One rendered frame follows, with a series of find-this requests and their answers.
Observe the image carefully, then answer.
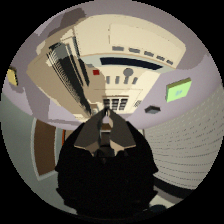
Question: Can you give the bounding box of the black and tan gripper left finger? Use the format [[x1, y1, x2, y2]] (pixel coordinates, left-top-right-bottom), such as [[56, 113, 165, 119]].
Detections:
[[55, 108, 107, 172]]

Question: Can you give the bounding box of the green sticky note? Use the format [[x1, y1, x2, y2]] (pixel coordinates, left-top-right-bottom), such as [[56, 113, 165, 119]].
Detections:
[[166, 78, 192, 102]]

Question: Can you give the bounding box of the yellow sticky note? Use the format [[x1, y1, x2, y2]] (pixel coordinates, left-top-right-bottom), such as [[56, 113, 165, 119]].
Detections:
[[7, 66, 18, 86]]

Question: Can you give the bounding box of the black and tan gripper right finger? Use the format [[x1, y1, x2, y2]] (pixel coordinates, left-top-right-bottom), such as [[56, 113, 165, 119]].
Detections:
[[107, 107, 159, 174]]

